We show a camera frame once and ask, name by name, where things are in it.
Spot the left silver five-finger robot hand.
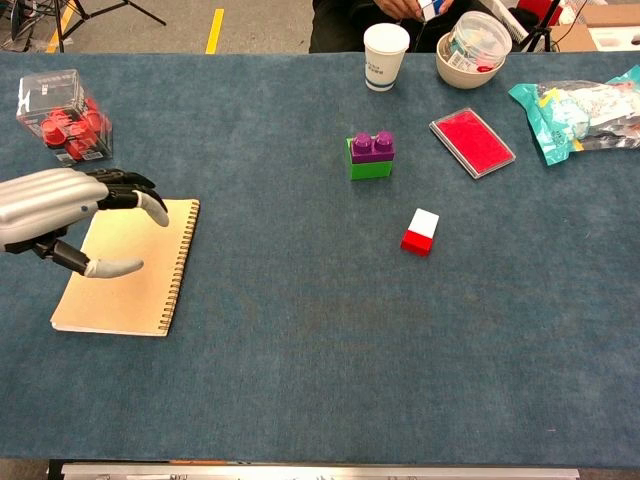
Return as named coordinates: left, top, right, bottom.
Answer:
left=0, top=167, right=170, bottom=279

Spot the yellow spiral notebook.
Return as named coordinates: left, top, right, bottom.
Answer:
left=49, top=198, right=201, bottom=338

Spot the clear box of red items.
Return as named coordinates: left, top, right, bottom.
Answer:
left=15, top=68, right=115, bottom=168

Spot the black tripod with thin legs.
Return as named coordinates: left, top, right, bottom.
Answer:
left=49, top=0, right=168, bottom=54

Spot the blue felt table cloth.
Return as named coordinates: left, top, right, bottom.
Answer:
left=0, top=51, right=640, bottom=469

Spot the green toy brick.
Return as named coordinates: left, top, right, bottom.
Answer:
left=344, top=138, right=395, bottom=182

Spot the purple toy brick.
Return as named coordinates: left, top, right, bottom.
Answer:
left=350, top=130, right=396, bottom=165

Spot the person in black clothes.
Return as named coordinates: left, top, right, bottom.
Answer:
left=308, top=0, right=481, bottom=55

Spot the white paper cup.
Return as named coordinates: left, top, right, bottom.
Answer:
left=363, top=22, right=411, bottom=93

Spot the red and white block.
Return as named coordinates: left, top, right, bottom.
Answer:
left=399, top=207, right=441, bottom=258

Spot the red ink pad case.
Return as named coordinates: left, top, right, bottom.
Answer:
left=428, top=106, right=518, bottom=180

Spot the blue and white cube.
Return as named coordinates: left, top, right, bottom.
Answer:
left=417, top=0, right=454, bottom=24

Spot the beige bowl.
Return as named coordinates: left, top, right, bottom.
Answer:
left=435, top=33, right=507, bottom=91

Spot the clear round plastic container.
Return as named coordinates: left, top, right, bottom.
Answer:
left=446, top=10, right=514, bottom=74

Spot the teal snack bag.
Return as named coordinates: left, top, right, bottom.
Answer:
left=507, top=64, right=640, bottom=167

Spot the brown cardboard box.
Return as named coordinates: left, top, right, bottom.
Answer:
left=549, top=3, right=640, bottom=53

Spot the aluminium frame rail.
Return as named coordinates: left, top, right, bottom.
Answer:
left=59, top=462, right=581, bottom=480

